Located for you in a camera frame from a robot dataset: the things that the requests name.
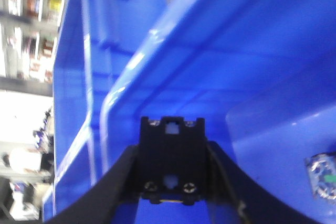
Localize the empty blue target bin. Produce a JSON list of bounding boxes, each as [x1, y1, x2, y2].
[[100, 0, 335, 223]]

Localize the blue bin holding buttons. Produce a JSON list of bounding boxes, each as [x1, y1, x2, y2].
[[43, 0, 166, 221]]

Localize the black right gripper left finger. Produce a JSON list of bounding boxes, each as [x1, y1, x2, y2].
[[47, 145, 138, 223]]

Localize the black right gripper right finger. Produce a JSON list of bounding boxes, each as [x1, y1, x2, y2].
[[207, 141, 317, 223]]

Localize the button with clear contact block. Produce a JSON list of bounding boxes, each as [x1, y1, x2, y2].
[[304, 152, 335, 204]]

